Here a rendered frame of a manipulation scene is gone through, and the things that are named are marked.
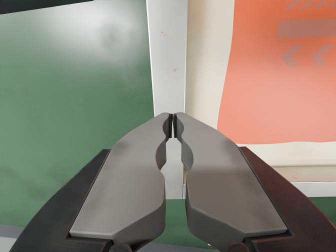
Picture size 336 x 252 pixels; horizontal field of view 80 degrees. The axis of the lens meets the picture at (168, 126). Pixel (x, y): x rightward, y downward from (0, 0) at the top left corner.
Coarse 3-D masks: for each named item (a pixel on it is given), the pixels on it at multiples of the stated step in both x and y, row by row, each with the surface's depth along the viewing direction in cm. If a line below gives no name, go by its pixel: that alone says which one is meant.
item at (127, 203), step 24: (168, 120) 12; (120, 144) 9; (144, 144) 9; (120, 168) 8; (144, 168) 8; (96, 192) 7; (120, 192) 7; (144, 192) 7; (96, 216) 6; (120, 216) 6; (144, 216) 6; (120, 240) 6; (144, 240) 7
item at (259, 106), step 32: (256, 0) 21; (256, 32) 23; (256, 64) 25; (224, 96) 27; (256, 96) 27; (288, 96) 27; (320, 96) 27; (224, 128) 30; (256, 128) 30; (288, 128) 30; (320, 128) 30
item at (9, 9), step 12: (0, 0) 45; (12, 0) 48; (24, 0) 52; (36, 0) 57; (48, 0) 63; (60, 0) 70; (72, 0) 79; (84, 0) 91; (0, 12) 45; (12, 12) 49
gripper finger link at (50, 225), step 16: (96, 160) 8; (80, 176) 8; (96, 176) 8; (64, 192) 7; (80, 192) 7; (48, 208) 6; (64, 208) 6; (80, 208) 6; (32, 224) 6; (48, 224) 6; (64, 224) 6; (16, 240) 6; (32, 240) 6; (48, 240) 6; (64, 240) 6; (80, 240) 6; (96, 240) 6
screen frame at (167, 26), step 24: (168, 0) 18; (168, 24) 19; (168, 48) 20; (168, 72) 22; (168, 96) 23; (168, 144) 27; (168, 168) 30; (288, 168) 34; (312, 168) 34; (168, 192) 33; (312, 192) 33
